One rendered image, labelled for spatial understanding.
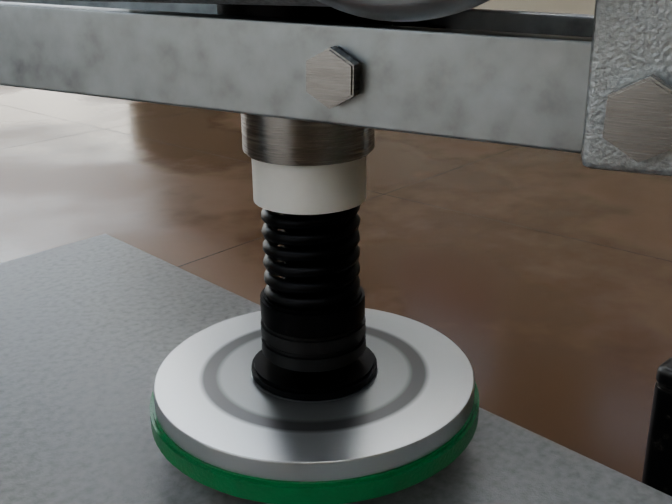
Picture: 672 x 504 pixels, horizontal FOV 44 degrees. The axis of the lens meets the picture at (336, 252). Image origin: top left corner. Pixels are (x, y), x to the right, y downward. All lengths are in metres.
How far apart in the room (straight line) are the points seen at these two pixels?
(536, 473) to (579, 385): 1.91
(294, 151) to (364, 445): 0.17
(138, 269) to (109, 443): 0.33
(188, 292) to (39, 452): 0.28
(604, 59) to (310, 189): 0.19
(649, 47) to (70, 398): 0.49
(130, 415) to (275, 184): 0.24
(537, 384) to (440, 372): 1.90
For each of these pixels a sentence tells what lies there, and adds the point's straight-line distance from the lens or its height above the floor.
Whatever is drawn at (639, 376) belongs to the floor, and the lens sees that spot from 2.58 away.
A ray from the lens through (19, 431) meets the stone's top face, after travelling 0.65.
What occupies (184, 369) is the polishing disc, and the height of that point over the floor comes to 0.92.
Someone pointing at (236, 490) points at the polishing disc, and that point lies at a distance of 0.49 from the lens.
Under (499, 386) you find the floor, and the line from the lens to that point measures 2.43.
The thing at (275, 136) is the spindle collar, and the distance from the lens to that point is 0.47.
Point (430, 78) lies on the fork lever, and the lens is 0.40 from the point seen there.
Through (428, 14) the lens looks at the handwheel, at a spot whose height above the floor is 1.17.
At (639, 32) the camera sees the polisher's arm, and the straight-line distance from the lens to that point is 0.35.
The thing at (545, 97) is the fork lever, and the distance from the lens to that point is 0.39.
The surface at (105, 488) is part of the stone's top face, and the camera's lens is 0.57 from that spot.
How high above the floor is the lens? 1.19
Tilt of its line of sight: 21 degrees down
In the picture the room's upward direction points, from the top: 1 degrees counter-clockwise
